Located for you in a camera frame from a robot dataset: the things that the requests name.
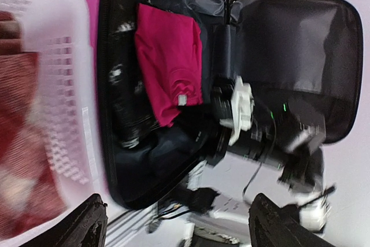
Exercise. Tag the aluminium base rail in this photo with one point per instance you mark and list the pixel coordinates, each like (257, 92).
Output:
(226, 224)

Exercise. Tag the black white patterned garment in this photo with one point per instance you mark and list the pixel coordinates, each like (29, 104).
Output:
(133, 118)

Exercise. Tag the red plaid garment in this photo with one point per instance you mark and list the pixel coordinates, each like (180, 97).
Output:
(29, 196)

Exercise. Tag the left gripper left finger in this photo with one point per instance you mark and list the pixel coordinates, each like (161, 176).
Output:
(85, 225)

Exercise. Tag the pink hard-shell suitcase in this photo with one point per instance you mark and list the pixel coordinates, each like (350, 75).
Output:
(313, 47)

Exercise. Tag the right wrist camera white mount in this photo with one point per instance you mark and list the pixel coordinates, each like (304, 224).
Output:
(242, 106)

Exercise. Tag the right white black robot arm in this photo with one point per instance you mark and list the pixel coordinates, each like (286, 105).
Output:
(311, 208)

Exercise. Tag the solid red garment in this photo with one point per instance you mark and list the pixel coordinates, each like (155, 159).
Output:
(169, 53)

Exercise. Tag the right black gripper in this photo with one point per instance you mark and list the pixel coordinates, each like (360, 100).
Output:
(289, 139)

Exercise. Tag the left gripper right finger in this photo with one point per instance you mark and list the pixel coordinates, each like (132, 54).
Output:
(269, 225)

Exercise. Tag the white perforated plastic basket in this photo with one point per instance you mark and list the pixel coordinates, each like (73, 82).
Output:
(59, 30)

